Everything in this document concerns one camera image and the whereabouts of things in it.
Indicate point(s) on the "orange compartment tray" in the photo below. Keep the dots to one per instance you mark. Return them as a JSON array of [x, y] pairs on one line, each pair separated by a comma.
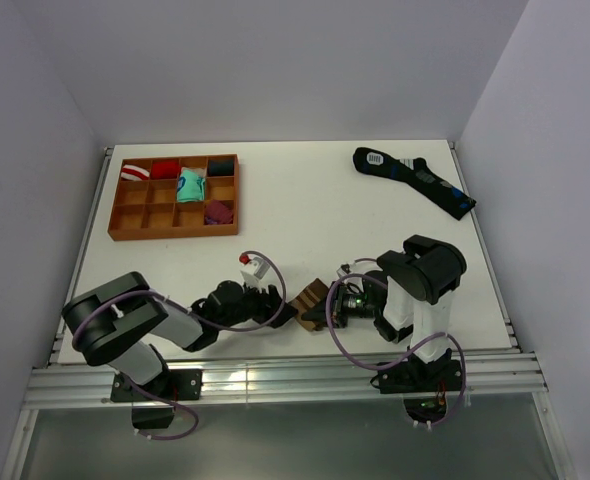
[[148, 210]]

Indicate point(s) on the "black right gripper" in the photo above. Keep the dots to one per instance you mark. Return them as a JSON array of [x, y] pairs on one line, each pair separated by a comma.
[[336, 306]]

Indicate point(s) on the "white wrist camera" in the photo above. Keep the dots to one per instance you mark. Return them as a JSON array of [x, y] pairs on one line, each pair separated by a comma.
[[348, 268], [253, 271]]

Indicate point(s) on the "brown striped sock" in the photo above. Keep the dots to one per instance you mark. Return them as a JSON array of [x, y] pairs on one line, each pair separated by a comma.
[[309, 300]]

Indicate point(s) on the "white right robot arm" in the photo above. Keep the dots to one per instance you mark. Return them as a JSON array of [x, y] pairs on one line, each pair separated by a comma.
[[408, 296]]

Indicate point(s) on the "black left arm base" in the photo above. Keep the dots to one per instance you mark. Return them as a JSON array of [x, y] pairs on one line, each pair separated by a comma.
[[154, 405]]

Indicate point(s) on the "black blue sock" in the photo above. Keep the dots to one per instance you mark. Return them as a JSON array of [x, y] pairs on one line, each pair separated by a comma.
[[416, 174]]

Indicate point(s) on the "teal sock roll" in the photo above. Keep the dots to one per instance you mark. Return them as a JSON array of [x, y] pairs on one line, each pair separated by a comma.
[[190, 187]]

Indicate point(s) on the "dark green sock roll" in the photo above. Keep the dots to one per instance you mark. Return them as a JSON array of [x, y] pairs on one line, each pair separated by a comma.
[[221, 167]]

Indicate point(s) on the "aluminium mounting rail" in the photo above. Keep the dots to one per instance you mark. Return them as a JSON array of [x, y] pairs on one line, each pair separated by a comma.
[[276, 381]]

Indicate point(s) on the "purple sock roll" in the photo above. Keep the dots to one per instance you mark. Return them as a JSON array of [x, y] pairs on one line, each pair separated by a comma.
[[218, 213]]

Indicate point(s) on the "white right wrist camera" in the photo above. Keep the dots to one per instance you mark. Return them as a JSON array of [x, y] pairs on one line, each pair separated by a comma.
[[348, 268]]

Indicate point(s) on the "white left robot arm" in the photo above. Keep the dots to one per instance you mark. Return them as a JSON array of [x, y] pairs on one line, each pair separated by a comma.
[[109, 324]]

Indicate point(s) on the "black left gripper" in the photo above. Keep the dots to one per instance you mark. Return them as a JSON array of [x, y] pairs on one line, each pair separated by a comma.
[[268, 303]]

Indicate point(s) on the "red white striped sock roll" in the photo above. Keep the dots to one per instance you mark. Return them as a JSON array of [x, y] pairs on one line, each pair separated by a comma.
[[130, 172]]

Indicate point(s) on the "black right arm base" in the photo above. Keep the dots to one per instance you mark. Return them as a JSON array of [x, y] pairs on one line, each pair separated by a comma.
[[432, 391]]

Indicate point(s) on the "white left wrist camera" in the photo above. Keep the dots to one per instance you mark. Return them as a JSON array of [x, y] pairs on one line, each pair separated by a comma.
[[253, 271]]

